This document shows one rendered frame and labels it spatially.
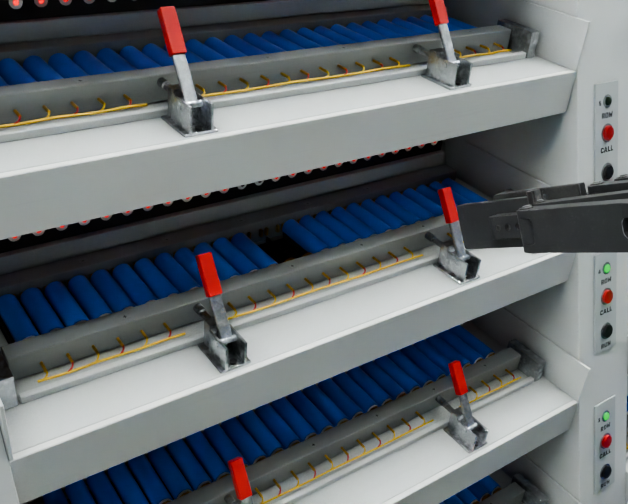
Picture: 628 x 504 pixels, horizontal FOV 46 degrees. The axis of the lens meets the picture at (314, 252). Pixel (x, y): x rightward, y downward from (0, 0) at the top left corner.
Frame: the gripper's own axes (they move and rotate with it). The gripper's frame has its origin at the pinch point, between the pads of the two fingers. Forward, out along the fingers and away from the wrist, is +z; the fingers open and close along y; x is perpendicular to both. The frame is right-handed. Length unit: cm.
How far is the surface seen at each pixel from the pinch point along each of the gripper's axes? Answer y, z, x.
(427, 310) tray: 8.1, 21.0, -9.4
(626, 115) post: 38.8, 17.8, 4.1
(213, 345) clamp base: -13.3, 22.3, -6.2
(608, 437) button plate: 35, 25, -34
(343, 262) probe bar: 3.4, 26.3, -3.5
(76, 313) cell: -21.5, 29.1, -1.3
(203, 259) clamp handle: -12.6, 21.9, 0.8
